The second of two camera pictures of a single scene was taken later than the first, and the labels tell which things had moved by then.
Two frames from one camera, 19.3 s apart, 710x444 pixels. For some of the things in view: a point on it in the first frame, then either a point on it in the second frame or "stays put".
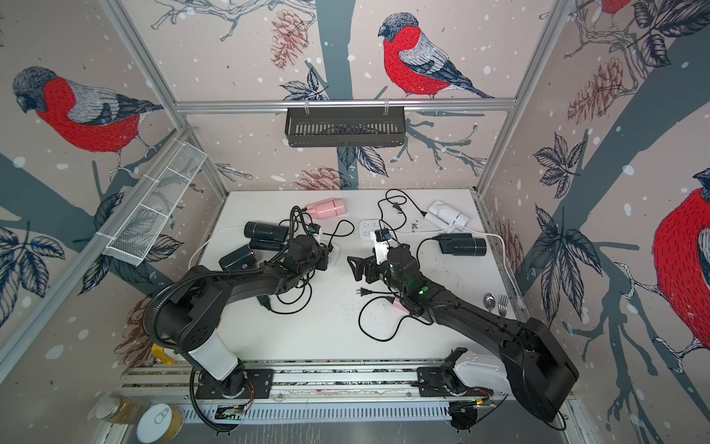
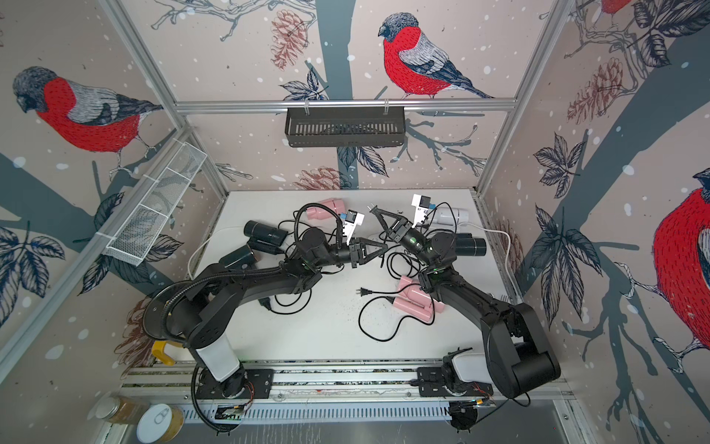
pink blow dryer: (327, 208) stays put
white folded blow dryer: (445, 215) stays put
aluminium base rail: (334, 379) stays put
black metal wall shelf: (345, 127) stays put
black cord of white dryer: (422, 213) to (451, 212)
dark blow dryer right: (461, 244) stays put
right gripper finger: (363, 264) to (406, 222)
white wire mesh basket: (163, 189) stays put
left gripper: (323, 255) to (364, 243)
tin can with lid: (160, 424) stays put
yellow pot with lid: (160, 352) stays put
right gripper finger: (372, 273) to (398, 229)
